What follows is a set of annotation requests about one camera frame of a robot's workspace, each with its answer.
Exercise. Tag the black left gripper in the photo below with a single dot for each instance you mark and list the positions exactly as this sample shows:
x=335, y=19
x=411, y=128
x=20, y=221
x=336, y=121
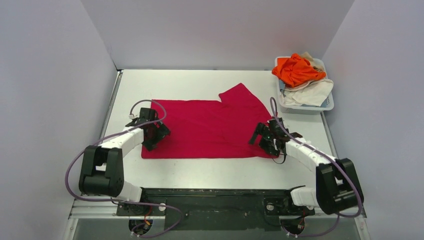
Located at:
x=159, y=133

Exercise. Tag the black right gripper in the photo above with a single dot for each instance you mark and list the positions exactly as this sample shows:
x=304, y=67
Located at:
x=264, y=136

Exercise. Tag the red t-shirt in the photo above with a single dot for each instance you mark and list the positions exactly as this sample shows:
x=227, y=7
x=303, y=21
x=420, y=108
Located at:
x=210, y=129

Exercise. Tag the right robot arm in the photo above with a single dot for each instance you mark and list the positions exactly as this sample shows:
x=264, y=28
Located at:
x=337, y=186

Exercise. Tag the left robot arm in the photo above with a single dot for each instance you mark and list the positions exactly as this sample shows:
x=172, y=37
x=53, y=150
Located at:
x=102, y=170

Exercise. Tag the light blue garment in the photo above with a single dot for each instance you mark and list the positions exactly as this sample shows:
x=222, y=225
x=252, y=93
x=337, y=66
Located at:
x=281, y=86

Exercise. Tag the cream white t-shirt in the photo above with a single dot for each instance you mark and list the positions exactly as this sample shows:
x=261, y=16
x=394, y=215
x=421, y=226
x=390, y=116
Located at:
x=314, y=94

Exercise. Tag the orange t-shirt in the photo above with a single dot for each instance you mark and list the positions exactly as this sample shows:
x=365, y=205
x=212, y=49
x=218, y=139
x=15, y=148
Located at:
x=295, y=70

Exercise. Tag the white plastic laundry basket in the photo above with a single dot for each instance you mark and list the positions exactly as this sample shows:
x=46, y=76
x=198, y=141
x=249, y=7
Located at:
x=305, y=110

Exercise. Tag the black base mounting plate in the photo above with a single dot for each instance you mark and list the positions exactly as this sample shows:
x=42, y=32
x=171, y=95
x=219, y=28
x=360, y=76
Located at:
x=218, y=210

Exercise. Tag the aluminium rail frame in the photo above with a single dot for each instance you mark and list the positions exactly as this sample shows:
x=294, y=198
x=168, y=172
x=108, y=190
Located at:
x=99, y=221

